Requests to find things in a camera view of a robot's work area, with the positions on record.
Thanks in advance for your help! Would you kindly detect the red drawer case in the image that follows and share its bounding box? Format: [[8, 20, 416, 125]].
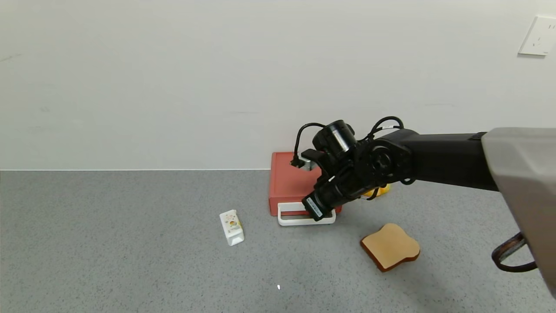
[[268, 152, 333, 201]]

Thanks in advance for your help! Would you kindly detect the small white printed carton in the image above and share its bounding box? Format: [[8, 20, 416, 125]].
[[219, 210, 245, 246]]

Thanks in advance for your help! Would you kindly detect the orange swirl bun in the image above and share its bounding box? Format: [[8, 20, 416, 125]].
[[363, 183, 391, 198]]

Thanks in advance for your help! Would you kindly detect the toast slice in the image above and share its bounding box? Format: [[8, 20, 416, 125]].
[[360, 223, 421, 273]]

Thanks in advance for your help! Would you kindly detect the black camera cable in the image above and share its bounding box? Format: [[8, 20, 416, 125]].
[[293, 123, 326, 168]]

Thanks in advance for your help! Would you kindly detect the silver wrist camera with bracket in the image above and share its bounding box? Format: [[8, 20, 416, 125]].
[[290, 149, 324, 171]]

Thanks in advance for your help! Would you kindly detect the black labelled arm cable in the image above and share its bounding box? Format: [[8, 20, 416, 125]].
[[368, 116, 404, 136]]

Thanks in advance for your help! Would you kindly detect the dark brown strap loop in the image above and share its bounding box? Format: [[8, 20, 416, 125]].
[[492, 233, 537, 273]]

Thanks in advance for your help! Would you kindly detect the white wall socket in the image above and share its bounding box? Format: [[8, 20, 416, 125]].
[[518, 16, 556, 56]]

